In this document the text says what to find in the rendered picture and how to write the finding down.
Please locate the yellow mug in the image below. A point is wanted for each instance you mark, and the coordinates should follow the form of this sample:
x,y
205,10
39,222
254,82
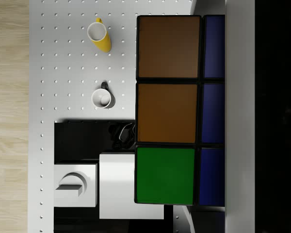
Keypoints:
x,y
103,41

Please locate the black stove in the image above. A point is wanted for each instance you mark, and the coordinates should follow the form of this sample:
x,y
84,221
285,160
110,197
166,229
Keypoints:
x,y
75,140

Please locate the black mug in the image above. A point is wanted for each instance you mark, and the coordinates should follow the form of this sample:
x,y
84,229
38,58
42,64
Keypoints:
x,y
112,99

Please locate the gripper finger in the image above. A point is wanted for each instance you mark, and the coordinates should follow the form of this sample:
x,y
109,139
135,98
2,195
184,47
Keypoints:
x,y
208,221
209,6

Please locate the puzzle cube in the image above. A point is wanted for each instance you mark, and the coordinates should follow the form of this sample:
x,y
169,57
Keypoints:
x,y
167,111

